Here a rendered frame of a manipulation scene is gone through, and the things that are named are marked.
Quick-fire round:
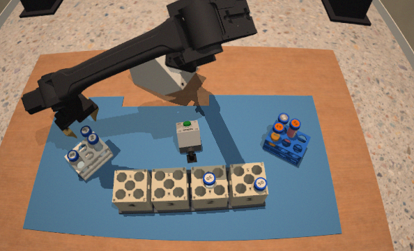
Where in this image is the blue tube rack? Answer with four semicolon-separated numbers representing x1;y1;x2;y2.
263;125;311;166

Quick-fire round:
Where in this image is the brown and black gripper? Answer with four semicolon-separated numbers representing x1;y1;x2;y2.
54;94;99;138

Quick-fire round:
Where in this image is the blue flat mat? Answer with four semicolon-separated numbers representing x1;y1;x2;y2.
23;95;342;241

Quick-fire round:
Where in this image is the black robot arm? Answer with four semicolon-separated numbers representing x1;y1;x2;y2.
21;0;258;117

